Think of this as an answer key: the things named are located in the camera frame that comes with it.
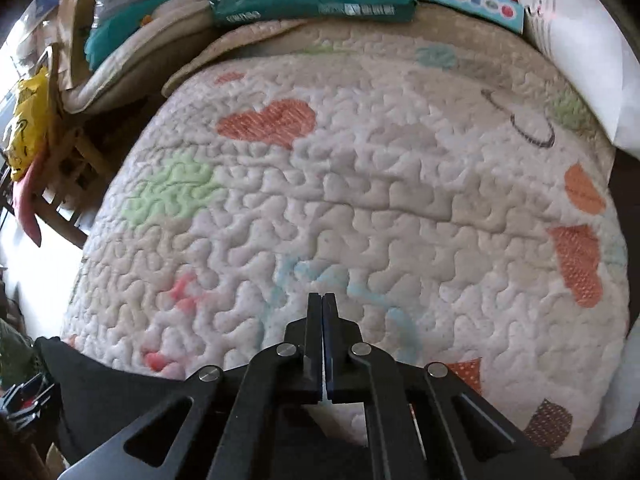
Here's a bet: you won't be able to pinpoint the white pillow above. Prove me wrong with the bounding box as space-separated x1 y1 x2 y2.
515 0 640 153

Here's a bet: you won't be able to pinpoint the brown paper bag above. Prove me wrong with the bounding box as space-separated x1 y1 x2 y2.
50 0 102 92

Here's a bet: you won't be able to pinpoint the wooden chair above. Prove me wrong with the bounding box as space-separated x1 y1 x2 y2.
30 45 117 251

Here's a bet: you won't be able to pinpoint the teal plastic packet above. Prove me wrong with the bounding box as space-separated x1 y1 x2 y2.
209 0 419 29

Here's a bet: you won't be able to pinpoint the black pants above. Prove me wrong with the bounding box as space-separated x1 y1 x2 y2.
37 335 426 480

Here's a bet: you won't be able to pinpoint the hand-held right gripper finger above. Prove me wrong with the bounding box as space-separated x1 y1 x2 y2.
62 293 324 480
323 293 577 480

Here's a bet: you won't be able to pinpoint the teal folded cloth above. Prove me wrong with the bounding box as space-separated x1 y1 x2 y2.
84 2 211 72

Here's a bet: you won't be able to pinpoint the quilted printed blanket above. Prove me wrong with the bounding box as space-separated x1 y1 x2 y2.
60 20 632 461

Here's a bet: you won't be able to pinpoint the light blue box with shapes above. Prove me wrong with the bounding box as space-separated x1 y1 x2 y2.
410 0 526 36

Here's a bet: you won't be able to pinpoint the yellow plastic bag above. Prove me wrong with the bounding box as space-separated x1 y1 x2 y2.
5 67 54 182

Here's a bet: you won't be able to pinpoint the beige folded mat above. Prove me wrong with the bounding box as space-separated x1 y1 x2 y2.
65 0 223 117

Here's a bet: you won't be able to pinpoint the green cloth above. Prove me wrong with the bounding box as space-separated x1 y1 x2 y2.
0 317 37 391

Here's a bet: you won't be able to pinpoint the pink cloth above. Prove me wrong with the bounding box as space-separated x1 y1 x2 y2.
12 157 49 249

